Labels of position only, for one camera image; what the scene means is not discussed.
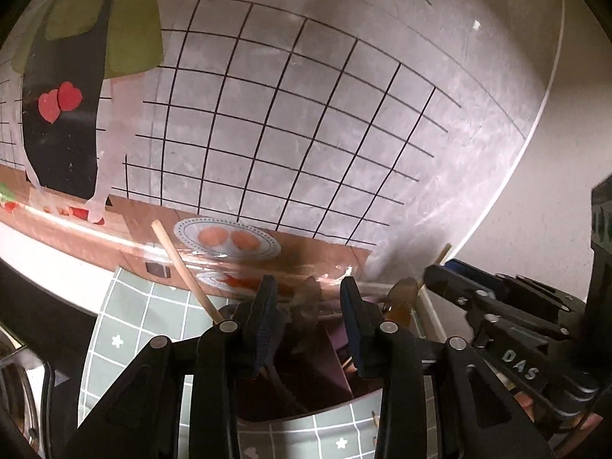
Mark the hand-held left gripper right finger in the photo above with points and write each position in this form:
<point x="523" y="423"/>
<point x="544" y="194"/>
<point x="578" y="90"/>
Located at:
<point x="351" y="325"/>

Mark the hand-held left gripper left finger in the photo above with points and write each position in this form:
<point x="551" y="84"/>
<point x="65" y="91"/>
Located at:
<point x="265" y="325"/>

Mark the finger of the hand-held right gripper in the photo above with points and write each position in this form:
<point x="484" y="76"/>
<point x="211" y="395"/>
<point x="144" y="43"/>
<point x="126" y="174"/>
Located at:
<point x="478" y="275"/>
<point x="449" y="284"/>

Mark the wooden chopstick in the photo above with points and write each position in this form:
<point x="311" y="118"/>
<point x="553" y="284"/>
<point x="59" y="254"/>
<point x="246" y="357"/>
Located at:
<point x="442" y="253"/>

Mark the purple utensil holder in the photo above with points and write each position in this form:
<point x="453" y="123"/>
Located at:
<point x="334" y="358"/>

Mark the brown wooden spoon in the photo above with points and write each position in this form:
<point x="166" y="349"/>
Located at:
<point x="401" y="296"/>

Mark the black gas stove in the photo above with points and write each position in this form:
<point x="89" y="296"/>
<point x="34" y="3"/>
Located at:
<point x="28" y="306"/>

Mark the cartoon wall poster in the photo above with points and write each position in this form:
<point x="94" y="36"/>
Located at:
<point x="287" y="129"/>

